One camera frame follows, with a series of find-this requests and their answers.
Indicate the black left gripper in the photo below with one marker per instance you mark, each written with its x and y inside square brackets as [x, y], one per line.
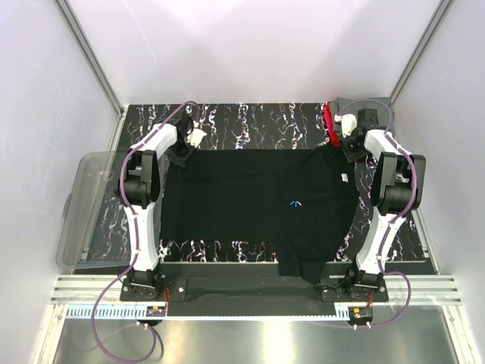
[182, 152]

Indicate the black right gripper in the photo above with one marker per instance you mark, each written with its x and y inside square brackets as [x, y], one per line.
[352, 148]

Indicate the black t shirt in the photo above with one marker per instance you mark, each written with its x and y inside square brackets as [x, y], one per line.
[301, 200]

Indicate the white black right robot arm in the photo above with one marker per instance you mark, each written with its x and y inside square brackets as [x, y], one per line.
[396, 190]

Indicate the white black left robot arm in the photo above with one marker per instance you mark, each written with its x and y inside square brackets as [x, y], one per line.
[139, 190]

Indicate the folded red t shirt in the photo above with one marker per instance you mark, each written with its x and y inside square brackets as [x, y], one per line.
[328, 118]

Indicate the folded grey t shirt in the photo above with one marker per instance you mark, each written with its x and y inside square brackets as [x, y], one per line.
[385, 112]

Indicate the clear plastic bin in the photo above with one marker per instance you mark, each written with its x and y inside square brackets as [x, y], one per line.
[92, 214]

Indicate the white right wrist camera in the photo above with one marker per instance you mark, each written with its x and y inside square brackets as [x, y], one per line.
[344, 125]

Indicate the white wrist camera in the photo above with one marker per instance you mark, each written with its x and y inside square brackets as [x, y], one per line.
[196, 136]
[344, 125]

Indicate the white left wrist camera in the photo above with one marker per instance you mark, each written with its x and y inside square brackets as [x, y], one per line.
[196, 136]

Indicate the aluminium frame rail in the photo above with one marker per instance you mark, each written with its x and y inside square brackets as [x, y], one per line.
[420, 289]

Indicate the left aluminium corner post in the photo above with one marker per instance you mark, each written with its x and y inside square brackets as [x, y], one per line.
[80, 38]

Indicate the aluminium corner post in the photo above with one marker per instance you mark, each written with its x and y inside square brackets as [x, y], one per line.
[433, 25]
[80, 38]

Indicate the white slotted cable duct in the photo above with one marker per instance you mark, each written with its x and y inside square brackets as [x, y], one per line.
[84, 311]

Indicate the right aluminium corner post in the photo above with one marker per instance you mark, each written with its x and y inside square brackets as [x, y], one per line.
[433, 25]

